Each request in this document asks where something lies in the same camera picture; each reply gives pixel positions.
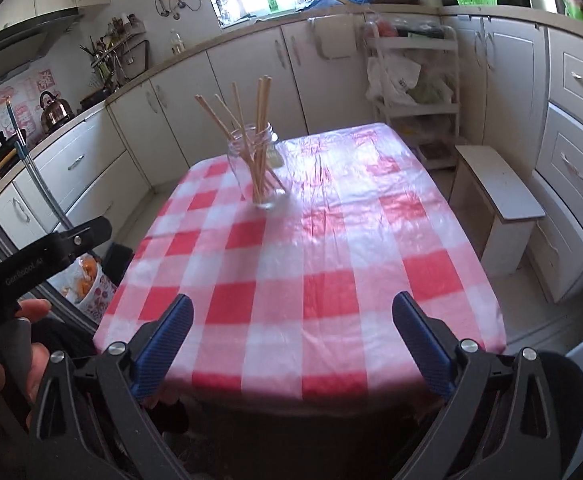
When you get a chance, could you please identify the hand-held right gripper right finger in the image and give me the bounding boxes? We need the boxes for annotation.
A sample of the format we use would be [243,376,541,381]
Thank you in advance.
[391,290,569,480]

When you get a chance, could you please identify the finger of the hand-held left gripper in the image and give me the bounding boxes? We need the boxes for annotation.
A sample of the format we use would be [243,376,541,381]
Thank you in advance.
[46,216,114,264]

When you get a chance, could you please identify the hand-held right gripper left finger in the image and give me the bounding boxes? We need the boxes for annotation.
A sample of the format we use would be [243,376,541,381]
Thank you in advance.
[28,293,195,480]

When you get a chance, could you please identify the clear glass jar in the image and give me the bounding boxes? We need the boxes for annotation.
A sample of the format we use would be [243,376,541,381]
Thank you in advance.
[226,121,293,211]

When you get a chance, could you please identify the bunch of chopsticks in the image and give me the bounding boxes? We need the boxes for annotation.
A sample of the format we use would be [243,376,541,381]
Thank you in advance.
[195,75,288,205]

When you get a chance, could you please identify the person's left hand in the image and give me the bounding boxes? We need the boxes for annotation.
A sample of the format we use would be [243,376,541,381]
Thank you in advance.
[0,299,52,428]

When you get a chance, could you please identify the black bin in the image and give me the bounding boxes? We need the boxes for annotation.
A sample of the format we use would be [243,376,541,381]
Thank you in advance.
[100,242,135,286]

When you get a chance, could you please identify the floral bag with oranges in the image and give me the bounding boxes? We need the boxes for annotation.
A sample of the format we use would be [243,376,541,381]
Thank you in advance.
[66,254,118,322]

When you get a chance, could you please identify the metal mop pole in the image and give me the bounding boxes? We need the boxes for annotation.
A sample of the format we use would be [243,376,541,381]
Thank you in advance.
[6,99,75,233]

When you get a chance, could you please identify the white stove cabinet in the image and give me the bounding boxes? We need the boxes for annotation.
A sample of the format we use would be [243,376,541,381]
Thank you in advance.
[0,105,150,246]

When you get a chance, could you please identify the black pot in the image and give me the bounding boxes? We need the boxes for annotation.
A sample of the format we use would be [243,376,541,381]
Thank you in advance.
[0,130,25,173]

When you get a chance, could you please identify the red white checkered tablecloth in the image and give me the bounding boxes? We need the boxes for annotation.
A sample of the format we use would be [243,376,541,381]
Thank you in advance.
[93,122,506,406]

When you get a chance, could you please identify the steel kettle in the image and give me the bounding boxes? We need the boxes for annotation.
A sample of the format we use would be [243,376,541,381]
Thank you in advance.
[39,91,75,131]

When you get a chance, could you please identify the white stool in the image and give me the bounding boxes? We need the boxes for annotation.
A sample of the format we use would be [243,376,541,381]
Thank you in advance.
[450,144,546,277]

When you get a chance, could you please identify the kitchen utensil rack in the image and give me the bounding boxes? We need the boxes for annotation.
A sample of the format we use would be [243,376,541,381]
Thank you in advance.
[79,35,151,92]

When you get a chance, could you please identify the dark range hood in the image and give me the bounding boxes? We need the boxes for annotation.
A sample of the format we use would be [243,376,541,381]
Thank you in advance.
[0,12,85,98]

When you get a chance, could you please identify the white drawer cabinet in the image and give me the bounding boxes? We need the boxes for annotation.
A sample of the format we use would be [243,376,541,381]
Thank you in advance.
[531,25,583,303]

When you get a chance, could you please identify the white sink cabinet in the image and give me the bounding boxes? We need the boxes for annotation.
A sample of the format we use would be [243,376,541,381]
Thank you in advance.
[106,15,372,171]

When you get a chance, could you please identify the green plastic bag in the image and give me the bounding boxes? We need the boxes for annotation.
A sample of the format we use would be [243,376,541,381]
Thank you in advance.
[409,74,453,104]

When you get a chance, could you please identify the white plastic bag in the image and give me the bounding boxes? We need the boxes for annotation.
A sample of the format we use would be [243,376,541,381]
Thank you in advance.
[366,55,422,106]

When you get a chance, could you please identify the white double-door cabinet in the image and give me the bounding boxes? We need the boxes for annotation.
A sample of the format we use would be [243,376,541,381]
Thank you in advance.
[441,10,549,161]

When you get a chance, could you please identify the white shelf rack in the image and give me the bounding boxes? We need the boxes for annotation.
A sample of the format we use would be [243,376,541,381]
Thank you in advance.
[364,19,461,171]

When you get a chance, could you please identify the pink wall stickers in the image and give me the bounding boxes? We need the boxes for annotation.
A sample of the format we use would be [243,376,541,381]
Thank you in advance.
[0,70,55,183]

